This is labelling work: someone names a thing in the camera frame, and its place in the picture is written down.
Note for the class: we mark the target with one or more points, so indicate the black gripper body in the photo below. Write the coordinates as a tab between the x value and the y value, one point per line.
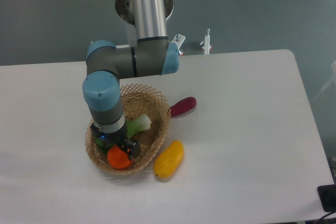
110	139

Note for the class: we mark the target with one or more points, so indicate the orange fruit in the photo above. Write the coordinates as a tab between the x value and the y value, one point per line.
118	159

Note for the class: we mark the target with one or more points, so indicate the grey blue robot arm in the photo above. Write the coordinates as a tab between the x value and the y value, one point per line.
101	87

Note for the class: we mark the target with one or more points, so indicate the woven wicker basket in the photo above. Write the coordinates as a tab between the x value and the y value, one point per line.
138	99

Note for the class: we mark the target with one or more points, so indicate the green bok choy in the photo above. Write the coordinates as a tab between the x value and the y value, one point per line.
142	123

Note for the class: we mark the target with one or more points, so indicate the yellow mango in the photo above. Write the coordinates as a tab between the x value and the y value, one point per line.
169	160

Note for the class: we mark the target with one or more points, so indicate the purple sweet potato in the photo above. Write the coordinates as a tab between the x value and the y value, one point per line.
183	106

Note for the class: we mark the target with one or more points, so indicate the black device at edge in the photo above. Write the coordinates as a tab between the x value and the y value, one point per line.
327	197

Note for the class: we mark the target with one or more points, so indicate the white object right edge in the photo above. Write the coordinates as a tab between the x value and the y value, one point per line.
327	84

